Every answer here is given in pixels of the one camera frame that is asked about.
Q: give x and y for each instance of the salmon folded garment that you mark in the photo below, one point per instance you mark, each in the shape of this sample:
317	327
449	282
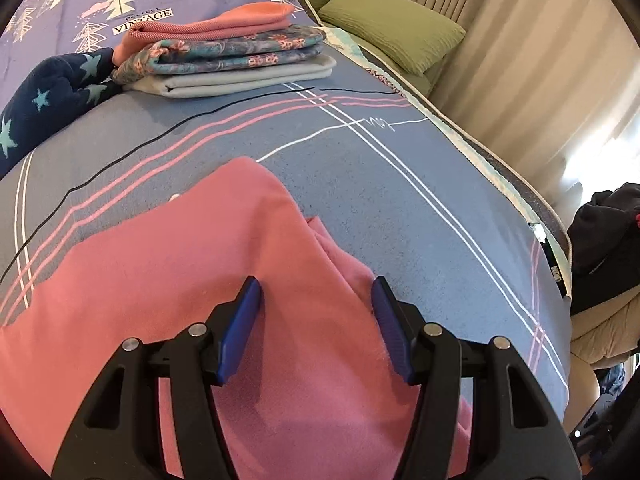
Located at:
220	22

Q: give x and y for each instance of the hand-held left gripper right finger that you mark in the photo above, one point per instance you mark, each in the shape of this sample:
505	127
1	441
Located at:
387	320

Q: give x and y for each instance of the blue-grey striped bed sheet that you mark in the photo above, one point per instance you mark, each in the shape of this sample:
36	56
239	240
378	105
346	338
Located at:
400	185

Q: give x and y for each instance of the mattress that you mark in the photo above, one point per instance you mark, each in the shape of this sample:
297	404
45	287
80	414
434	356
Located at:
475	140

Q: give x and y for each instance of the beige padded coat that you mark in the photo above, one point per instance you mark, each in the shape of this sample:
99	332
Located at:
605	330

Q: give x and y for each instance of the dark clothing pile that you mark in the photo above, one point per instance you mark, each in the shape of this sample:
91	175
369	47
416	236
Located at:
607	240

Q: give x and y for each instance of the navy star fleece cloth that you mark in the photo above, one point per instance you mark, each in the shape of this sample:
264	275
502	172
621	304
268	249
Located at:
45	95

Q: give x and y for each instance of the large green pillow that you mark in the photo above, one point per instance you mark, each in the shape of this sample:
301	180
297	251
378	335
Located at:
395	25

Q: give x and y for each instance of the pale grey folded garment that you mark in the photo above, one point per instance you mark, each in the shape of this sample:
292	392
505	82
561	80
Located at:
240	80

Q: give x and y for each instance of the floral folded garment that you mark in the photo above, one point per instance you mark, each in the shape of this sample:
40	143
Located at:
225	52

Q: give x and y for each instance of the pink garment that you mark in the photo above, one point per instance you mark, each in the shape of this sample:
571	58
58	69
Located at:
175	270

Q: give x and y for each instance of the black stand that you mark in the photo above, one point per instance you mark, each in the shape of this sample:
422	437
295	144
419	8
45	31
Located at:
595	420

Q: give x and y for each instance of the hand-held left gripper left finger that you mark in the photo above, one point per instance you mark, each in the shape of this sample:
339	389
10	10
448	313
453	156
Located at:
245	320

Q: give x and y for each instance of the beige curtain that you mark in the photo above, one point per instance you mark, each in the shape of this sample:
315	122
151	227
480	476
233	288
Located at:
540	60

